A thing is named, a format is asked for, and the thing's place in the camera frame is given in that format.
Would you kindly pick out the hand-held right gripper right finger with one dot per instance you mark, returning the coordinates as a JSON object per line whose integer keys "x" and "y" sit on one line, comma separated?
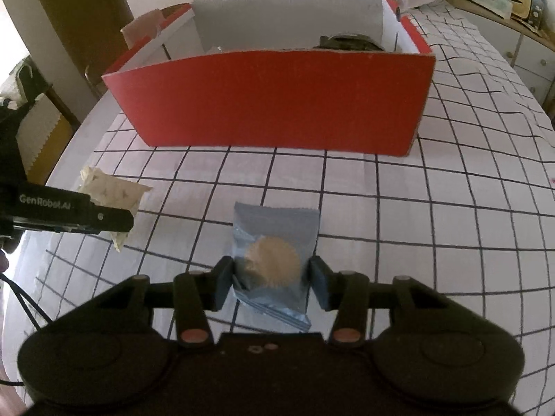
{"x": 321, "y": 284}

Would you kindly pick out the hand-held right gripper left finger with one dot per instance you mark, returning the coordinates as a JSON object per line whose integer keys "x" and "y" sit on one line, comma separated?
{"x": 223, "y": 286}

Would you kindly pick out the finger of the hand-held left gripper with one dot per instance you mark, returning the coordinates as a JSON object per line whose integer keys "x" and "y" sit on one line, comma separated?
{"x": 112, "y": 220}

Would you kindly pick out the white snack packet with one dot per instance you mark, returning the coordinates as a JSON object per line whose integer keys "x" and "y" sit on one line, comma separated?
{"x": 117, "y": 190}

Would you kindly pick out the blue-grey cookie packet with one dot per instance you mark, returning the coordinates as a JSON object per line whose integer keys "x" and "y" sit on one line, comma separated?
{"x": 273, "y": 229}

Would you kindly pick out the red cardboard box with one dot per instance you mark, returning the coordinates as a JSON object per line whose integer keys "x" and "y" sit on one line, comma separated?
{"x": 269, "y": 99}

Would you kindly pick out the dark navy snack packet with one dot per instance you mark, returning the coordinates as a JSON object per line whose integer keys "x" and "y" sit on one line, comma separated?
{"x": 351, "y": 42}

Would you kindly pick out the white lace cloth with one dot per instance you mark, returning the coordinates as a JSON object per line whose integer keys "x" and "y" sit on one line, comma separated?
{"x": 41, "y": 130}

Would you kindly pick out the pink towel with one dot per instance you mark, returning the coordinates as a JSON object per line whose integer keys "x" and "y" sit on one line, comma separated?
{"x": 141, "y": 26}

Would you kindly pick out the wooden door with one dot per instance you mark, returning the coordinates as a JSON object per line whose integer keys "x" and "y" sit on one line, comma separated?
{"x": 78, "y": 8}

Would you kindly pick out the wooden chair with towel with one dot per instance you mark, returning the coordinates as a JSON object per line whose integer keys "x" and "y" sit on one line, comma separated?
{"x": 175, "y": 8}

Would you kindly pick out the white wooden cabinet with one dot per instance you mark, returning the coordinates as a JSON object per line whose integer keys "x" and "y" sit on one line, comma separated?
{"x": 533, "y": 65}

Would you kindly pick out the yellow and blue box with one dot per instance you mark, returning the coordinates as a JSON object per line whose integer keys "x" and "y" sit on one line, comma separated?
{"x": 527, "y": 0}

